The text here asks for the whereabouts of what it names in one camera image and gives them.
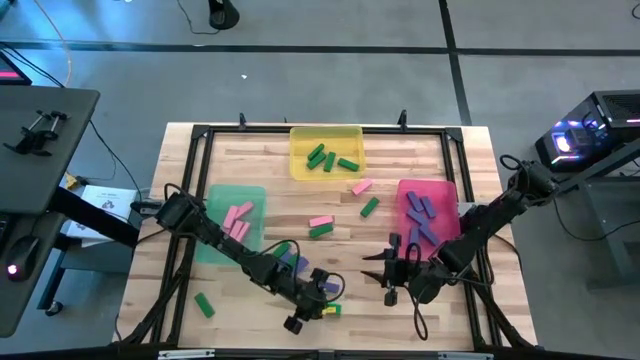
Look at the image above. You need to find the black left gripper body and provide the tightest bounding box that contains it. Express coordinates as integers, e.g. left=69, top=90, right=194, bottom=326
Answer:
left=282, top=268, right=332, bottom=336

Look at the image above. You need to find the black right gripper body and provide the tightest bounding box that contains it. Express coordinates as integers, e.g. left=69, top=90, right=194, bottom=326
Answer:
left=382, top=232, right=437, bottom=308

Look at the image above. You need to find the pink translucent plastic bin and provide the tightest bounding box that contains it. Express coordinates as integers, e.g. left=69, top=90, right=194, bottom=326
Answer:
left=396, top=179, right=462, bottom=261

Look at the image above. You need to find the yellow translucent plastic bin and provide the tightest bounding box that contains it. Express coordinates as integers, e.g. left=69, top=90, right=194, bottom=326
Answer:
left=288, top=125, right=367, bottom=182

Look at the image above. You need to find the green translucent plastic bin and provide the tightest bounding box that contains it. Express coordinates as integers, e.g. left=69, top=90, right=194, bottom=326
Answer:
left=193, top=183, right=268, bottom=267

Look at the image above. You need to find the grey metal side table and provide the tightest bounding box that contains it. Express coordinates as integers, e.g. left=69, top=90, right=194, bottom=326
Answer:
left=549, top=139, right=640, bottom=291

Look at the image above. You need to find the white paper sheet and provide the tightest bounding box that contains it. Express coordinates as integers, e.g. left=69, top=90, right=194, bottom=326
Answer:
left=64, top=184, right=139, bottom=249

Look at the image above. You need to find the black desktop computer case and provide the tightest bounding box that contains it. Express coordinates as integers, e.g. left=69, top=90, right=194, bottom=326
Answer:
left=534, top=89, right=640, bottom=175

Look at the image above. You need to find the black stand base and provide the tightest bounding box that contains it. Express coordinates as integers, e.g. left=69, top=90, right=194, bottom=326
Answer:
left=207, top=0, right=241, bottom=31

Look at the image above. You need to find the black computer mouse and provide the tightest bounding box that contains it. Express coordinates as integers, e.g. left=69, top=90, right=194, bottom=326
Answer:
left=4, top=235, right=41, bottom=282

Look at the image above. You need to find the black side desk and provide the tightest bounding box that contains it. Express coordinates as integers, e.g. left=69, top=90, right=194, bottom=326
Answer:
left=0, top=85, right=141, bottom=339

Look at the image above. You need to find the black screw clamp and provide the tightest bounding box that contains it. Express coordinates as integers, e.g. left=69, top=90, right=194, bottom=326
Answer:
left=3, top=111, right=51, bottom=157
left=22, top=110, right=71, bottom=144

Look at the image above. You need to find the black screen with red bar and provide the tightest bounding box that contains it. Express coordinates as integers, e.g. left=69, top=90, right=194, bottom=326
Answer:
left=0, top=51, right=33, bottom=87

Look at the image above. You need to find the silver aluminium bracket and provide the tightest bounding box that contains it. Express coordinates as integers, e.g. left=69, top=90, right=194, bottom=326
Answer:
left=437, top=351, right=495, bottom=360
left=157, top=348, right=216, bottom=360

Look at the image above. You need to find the black metal table frame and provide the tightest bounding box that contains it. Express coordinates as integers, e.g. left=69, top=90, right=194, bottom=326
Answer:
left=113, top=109, right=536, bottom=359

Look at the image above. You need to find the orange hanging cable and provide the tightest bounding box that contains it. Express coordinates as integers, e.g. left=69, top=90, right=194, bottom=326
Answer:
left=32, top=0, right=74, bottom=89

